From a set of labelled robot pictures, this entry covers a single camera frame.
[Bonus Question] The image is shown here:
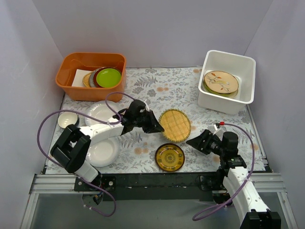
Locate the woven bamboo tray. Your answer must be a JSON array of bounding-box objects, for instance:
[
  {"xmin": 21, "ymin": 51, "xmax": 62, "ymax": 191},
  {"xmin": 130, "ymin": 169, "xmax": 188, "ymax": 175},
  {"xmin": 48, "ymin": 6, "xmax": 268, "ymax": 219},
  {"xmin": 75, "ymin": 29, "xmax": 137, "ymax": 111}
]
[{"xmin": 159, "ymin": 109, "xmax": 191, "ymax": 142}]

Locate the beige green leaf plate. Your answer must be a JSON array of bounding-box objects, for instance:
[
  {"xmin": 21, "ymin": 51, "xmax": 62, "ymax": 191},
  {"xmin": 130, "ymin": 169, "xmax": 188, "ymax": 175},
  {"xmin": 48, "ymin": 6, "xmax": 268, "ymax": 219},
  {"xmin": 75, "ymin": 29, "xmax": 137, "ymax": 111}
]
[{"xmin": 203, "ymin": 78, "xmax": 239, "ymax": 98}]

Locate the beige bird plate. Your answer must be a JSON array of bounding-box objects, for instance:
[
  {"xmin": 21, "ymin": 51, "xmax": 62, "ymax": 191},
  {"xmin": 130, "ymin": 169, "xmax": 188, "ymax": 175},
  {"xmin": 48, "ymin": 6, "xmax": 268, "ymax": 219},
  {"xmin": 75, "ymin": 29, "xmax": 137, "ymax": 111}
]
[{"xmin": 203, "ymin": 71, "xmax": 239, "ymax": 94}]

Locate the green polka dot plate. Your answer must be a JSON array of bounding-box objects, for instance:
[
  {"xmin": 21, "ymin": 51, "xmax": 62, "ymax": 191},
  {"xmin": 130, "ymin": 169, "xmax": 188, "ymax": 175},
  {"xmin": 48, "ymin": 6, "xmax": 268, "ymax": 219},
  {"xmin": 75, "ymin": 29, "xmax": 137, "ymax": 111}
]
[{"xmin": 203, "ymin": 82, "xmax": 238, "ymax": 97}]

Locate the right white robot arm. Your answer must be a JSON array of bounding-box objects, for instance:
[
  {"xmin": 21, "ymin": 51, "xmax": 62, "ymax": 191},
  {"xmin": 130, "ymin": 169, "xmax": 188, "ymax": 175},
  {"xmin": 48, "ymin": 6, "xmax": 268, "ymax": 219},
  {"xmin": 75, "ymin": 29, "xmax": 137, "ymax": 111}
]
[{"xmin": 186, "ymin": 130, "xmax": 282, "ymax": 229}]

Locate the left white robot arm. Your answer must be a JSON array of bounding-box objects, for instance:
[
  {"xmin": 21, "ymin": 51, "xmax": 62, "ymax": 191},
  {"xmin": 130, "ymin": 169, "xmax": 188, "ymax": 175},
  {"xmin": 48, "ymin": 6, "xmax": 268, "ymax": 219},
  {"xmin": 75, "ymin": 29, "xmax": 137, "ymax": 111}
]
[{"xmin": 51, "ymin": 99, "xmax": 164, "ymax": 191}]

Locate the lime green plate in bin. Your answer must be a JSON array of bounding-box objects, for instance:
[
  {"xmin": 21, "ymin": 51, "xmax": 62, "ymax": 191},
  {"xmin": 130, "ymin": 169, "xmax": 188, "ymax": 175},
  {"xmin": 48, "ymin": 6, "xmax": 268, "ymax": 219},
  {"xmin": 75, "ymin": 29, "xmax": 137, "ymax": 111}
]
[{"xmin": 96, "ymin": 68, "xmax": 122, "ymax": 88}]

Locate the dark brown plate in bin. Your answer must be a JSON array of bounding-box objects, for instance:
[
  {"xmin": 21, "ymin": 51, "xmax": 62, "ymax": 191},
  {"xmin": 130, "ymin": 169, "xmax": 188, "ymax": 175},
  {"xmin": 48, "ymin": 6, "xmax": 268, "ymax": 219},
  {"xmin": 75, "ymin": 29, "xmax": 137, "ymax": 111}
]
[{"xmin": 93, "ymin": 67, "xmax": 106, "ymax": 88}]

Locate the white plastic bin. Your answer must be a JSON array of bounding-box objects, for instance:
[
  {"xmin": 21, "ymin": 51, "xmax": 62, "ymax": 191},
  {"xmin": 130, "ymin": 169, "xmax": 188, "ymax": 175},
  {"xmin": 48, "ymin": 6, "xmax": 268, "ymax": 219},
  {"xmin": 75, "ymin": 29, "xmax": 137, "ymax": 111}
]
[{"xmin": 198, "ymin": 50, "xmax": 256, "ymax": 115}]

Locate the grey plate in bin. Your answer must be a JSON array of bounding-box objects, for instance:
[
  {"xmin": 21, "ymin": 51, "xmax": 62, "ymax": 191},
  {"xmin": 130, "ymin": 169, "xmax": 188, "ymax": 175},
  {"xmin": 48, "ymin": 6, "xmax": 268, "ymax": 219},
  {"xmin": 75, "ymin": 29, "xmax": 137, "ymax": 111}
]
[{"xmin": 89, "ymin": 71, "xmax": 96, "ymax": 88}]

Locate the woven plate in bin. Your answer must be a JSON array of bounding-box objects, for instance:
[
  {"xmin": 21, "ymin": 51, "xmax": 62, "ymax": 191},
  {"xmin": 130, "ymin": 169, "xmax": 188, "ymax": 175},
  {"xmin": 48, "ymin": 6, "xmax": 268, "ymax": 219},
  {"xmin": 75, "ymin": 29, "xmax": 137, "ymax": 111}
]
[{"xmin": 82, "ymin": 72, "xmax": 92, "ymax": 88}]

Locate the orange plastic bin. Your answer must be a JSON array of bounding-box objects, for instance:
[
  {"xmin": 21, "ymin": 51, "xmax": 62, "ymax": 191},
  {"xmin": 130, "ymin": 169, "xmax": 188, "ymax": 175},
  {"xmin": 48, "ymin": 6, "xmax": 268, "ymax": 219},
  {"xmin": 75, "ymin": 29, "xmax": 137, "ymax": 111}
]
[{"xmin": 55, "ymin": 52, "xmax": 126, "ymax": 102}]

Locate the floral patterned table mat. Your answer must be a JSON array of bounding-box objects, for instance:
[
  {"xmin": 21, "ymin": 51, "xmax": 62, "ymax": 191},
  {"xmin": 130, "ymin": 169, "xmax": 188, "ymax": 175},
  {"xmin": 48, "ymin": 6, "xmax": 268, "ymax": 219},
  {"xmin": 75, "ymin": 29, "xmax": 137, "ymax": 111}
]
[{"xmin": 46, "ymin": 67, "xmax": 266, "ymax": 174}]

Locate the yellow brown patterned plate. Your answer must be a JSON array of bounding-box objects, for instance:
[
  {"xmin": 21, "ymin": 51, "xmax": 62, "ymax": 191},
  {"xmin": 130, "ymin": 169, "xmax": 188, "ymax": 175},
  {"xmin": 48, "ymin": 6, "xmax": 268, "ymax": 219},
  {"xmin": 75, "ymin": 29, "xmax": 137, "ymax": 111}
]
[{"xmin": 154, "ymin": 143, "xmax": 185, "ymax": 173}]

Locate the white scalloped plate back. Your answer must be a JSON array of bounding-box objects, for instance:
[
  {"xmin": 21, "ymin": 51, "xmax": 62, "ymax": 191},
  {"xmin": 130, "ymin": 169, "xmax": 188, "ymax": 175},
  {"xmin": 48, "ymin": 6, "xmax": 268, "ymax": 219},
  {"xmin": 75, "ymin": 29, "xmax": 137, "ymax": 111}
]
[{"xmin": 85, "ymin": 101, "xmax": 122, "ymax": 126}]

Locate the white scalloped plate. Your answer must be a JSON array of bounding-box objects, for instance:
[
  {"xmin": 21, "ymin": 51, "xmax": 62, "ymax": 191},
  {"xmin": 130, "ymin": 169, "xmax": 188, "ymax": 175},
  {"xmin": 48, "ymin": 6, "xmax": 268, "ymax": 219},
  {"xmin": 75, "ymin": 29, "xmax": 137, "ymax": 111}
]
[
  {"xmin": 85, "ymin": 101, "xmax": 122, "ymax": 126},
  {"xmin": 86, "ymin": 137, "xmax": 120, "ymax": 167}
]

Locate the white scalloped plate front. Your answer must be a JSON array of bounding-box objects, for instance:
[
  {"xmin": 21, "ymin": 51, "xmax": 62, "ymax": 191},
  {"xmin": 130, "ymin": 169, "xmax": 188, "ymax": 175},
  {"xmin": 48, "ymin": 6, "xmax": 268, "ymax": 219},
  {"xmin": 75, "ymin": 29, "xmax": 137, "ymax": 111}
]
[{"xmin": 86, "ymin": 137, "xmax": 120, "ymax": 167}]

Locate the white paper sheet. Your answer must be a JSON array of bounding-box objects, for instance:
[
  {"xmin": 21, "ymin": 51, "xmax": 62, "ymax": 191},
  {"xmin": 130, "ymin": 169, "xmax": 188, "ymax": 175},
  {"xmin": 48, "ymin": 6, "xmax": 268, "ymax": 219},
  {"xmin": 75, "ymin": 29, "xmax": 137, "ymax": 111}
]
[{"xmin": 72, "ymin": 69, "xmax": 91, "ymax": 87}]

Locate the white dark-rimmed bowl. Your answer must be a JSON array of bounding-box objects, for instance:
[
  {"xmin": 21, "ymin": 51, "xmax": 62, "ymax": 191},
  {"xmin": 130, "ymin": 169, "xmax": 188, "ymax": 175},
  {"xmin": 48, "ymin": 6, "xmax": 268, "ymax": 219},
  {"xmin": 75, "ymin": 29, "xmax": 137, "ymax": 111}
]
[{"xmin": 57, "ymin": 112, "xmax": 79, "ymax": 129}]

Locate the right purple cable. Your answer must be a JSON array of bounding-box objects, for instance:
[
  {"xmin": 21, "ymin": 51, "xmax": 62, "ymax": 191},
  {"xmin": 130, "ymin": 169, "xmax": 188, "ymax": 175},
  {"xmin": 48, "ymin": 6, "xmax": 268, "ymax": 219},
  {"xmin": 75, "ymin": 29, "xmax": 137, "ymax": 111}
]
[{"xmin": 192, "ymin": 121, "xmax": 254, "ymax": 222}]

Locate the purple cable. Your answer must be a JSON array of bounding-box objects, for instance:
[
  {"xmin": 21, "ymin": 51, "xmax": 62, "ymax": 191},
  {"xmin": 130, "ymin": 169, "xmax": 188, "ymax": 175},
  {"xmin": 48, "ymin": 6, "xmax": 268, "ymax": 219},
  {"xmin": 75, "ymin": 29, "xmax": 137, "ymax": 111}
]
[
  {"xmin": 192, "ymin": 121, "xmax": 254, "ymax": 222},
  {"xmin": 37, "ymin": 92, "xmax": 143, "ymax": 217}
]

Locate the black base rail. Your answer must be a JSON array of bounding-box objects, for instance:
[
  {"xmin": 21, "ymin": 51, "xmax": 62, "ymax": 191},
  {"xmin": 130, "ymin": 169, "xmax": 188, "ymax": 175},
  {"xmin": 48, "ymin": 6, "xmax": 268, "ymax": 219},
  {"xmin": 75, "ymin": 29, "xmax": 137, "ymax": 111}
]
[{"xmin": 39, "ymin": 167, "xmax": 272, "ymax": 202}]

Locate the aluminium frame rail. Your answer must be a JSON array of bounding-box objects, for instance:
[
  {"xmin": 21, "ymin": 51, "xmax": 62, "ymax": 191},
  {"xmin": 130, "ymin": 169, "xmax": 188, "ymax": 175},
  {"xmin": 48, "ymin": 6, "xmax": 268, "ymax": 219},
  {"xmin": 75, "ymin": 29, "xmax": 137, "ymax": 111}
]
[{"xmin": 20, "ymin": 102, "xmax": 298, "ymax": 229}]

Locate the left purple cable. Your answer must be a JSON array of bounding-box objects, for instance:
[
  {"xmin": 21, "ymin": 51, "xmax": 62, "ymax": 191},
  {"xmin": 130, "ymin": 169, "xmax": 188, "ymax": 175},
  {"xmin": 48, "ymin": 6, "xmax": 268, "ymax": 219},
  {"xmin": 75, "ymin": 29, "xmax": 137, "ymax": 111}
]
[{"xmin": 37, "ymin": 92, "xmax": 143, "ymax": 217}]

